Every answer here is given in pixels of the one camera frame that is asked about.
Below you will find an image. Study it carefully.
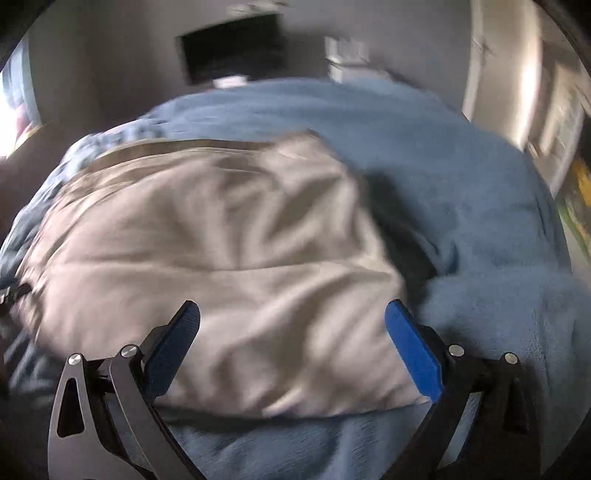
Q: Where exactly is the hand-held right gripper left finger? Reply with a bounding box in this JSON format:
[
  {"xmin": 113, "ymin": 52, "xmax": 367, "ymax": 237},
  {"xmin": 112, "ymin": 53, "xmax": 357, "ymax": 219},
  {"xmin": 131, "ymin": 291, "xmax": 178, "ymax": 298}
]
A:
[{"xmin": 47, "ymin": 300, "xmax": 208, "ymax": 480}]

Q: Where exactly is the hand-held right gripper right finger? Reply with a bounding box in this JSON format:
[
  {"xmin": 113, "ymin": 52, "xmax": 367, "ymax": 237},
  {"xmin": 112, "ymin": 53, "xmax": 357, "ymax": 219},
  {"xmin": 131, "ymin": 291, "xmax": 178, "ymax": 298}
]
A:
[{"xmin": 383, "ymin": 299, "xmax": 540, "ymax": 480}]

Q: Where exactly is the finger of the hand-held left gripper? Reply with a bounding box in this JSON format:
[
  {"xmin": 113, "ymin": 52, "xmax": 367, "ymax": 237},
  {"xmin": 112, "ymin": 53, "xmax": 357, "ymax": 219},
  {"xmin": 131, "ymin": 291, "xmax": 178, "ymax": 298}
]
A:
[{"xmin": 0, "ymin": 283, "xmax": 32, "ymax": 306}]

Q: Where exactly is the cream quilted puffer jacket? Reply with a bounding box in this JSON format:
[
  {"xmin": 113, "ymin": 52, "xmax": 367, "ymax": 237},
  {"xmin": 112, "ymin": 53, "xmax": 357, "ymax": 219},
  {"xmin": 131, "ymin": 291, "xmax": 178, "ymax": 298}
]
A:
[{"xmin": 18, "ymin": 130, "xmax": 428, "ymax": 418}]

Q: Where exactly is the blue fleece blanket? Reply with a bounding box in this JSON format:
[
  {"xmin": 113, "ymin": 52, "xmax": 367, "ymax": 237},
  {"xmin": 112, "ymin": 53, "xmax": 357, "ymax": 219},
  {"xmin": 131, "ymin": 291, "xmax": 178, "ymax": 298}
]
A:
[{"xmin": 0, "ymin": 78, "xmax": 587, "ymax": 480}]

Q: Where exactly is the bright window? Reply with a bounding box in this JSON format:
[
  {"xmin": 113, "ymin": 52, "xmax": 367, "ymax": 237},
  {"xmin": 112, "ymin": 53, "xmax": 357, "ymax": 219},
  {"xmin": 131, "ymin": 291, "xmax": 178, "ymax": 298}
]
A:
[{"xmin": 0, "ymin": 46, "xmax": 42, "ymax": 160}]

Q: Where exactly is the beige door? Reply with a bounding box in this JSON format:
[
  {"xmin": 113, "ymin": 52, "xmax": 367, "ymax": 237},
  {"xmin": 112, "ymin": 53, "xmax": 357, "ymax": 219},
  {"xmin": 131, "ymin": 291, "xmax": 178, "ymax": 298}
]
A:
[{"xmin": 462, "ymin": 0, "xmax": 561, "ymax": 153}]

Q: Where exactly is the white box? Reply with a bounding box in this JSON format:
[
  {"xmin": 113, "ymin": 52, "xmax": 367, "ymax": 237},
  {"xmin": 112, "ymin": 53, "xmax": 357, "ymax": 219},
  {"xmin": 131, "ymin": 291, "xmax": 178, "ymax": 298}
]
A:
[{"xmin": 324, "ymin": 36, "xmax": 370, "ymax": 84}]

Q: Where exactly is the dark wall screen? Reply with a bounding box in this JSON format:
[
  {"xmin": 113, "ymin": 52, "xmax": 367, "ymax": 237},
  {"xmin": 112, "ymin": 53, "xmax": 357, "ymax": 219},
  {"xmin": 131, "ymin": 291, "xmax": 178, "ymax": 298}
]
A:
[{"xmin": 175, "ymin": 13, "xmax": 284, "ymax": 86}]

